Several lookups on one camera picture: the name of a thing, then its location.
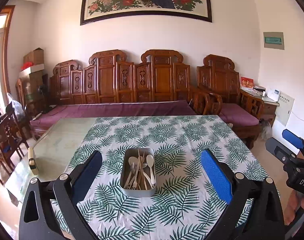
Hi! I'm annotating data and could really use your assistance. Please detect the beige block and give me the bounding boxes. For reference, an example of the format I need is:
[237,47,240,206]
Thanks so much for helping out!
[27,147,40,175]

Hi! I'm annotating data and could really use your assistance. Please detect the grey wall box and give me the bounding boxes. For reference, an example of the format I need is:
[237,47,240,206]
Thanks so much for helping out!
[263,32,285,50]

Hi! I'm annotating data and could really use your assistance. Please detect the white electrical panel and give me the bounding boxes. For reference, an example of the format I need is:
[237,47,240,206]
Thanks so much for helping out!
[275,91,295,127]

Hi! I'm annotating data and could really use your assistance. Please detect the carved wooden armchair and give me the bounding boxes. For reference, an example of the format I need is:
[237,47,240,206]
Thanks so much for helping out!
[196,54,265,149]

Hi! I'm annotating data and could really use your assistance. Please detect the black fan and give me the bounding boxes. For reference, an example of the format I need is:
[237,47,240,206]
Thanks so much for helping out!
[38,84,51,113]

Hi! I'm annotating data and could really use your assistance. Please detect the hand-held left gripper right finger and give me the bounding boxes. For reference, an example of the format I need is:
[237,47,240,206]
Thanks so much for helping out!
[200,149,285,240]

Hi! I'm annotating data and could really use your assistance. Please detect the carved wooden sofa bench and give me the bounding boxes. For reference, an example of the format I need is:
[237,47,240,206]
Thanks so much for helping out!
[29,49,211,140]

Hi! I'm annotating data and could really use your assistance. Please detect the wooden dining chair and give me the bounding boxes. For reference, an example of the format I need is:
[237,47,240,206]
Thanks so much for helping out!
[0,102,30,178]

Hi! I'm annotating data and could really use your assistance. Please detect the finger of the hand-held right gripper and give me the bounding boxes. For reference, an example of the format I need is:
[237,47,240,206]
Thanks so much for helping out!
[282,129,304,153]
[265,137,304,165]

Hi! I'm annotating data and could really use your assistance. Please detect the wooden side table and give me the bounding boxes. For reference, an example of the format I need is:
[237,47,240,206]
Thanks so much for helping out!
[252,90,280,127]

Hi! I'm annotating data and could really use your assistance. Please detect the flat white box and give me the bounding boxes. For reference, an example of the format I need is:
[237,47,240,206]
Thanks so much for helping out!
[19,64,45,77]

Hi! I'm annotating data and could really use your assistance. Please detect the large cardboard box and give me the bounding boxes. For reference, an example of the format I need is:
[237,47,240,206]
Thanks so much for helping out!
[19,71,48,105]

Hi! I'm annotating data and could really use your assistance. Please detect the person's right hand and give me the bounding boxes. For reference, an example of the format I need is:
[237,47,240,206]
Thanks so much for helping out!
[284,191,302,226]

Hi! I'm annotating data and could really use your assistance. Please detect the small cardboard box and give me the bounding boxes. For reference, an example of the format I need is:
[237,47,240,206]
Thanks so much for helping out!
[23,48,44,67]

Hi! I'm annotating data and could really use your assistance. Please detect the leaf print tablecloth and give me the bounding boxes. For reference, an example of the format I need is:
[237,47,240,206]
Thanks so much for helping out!
[50,115,280,240]

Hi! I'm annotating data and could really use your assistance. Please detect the red desk calendar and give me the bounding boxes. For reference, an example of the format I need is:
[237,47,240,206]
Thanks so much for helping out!
[240,76,254,91]

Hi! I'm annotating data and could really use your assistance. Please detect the purple armchair cushion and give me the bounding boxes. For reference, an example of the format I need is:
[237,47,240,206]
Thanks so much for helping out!
[218,103,260,125]

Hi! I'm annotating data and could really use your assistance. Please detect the grey metal container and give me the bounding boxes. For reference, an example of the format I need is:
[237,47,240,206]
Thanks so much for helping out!
[119,148,156,197]

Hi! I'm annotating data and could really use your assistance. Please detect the white telephone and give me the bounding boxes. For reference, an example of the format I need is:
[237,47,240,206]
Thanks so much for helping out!
[266,89,280,102]

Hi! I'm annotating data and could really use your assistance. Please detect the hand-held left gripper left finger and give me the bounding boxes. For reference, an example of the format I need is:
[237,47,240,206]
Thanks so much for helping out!
[18,150,103,240]

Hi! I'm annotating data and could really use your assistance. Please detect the clear plastic bag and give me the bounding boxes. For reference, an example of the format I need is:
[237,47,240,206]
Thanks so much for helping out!
[258,120,273,140]
[7,92,25,117]

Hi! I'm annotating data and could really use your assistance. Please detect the wooden door frame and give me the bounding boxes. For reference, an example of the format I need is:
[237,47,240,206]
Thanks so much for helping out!
[0,5,16,105]

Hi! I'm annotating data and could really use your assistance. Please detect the framed peacock flower painting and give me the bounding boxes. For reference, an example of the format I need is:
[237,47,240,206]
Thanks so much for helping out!
[80,0,212,26]

